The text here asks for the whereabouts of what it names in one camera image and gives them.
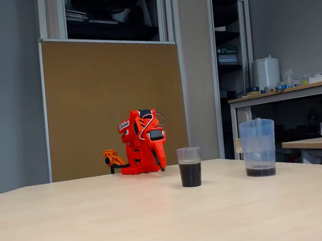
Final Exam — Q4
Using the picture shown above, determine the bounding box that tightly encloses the translucent pitcher with cardboard handle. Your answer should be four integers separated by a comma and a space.
233, 117, 279, 179

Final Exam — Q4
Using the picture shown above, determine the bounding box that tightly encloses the clear plastic cup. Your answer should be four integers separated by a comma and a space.
176, 146, 205, 189

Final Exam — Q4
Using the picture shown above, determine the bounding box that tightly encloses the orange table clamp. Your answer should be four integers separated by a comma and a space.
102, 148, 131, 175

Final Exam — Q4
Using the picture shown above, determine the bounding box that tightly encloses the brown cork pin board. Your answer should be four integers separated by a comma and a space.
37, 26, 192, 184

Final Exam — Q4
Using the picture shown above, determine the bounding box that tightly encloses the stack of white papers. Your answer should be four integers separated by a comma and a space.
217, 53, 240, 66

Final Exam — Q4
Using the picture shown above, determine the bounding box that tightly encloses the tall grey cabinet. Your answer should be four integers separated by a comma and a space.
170, 0, 263, 166

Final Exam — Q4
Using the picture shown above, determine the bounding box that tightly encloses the white folded sheet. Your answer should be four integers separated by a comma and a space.
109, 0, 153, 31

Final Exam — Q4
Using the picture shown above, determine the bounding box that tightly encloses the white cylindrical canister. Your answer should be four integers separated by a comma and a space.
250, 54, 282, 93

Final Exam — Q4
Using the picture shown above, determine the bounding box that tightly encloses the grey workbench wooden top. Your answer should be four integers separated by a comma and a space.
226, 79, 322, 163

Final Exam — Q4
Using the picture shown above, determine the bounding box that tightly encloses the small blue packet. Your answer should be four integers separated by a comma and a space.
275, 83, 300, 90

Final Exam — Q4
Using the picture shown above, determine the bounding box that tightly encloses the clear drinking glass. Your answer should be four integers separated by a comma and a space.
282, 69, 295, 87

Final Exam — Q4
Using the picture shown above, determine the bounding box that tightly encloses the pile of documents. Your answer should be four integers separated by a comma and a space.
65, 7, 89, 23

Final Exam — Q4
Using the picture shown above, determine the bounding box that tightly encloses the small wooden top table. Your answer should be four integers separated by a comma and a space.
281, 136, 322, 170

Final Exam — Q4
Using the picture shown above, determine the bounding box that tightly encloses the grey cabinet with open shelf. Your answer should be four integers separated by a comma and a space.
37, 0, 176, 56

